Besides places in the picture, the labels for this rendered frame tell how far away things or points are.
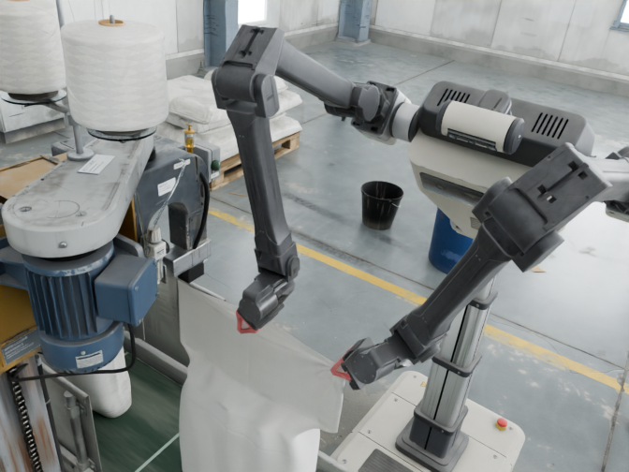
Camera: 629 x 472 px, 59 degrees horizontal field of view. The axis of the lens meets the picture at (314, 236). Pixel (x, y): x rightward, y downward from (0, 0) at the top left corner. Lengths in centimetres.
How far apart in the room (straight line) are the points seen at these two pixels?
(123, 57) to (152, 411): 135
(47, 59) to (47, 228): 37
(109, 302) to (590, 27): 836
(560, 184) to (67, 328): 82
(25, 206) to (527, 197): 77
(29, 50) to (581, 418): 257
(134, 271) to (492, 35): 851
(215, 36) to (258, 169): 637
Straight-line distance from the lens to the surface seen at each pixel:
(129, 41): 95
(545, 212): 74
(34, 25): 118
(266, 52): 94
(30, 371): 142
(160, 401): 206
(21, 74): 119
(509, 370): 298
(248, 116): 95
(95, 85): 98
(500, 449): 225
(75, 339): 111
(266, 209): 105
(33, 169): 137
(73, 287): 104
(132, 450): 194
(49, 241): 96
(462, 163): 132
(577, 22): 896
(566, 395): 298
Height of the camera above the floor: 188
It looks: 31 degrees down
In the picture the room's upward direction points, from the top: 6 degrees clockwise
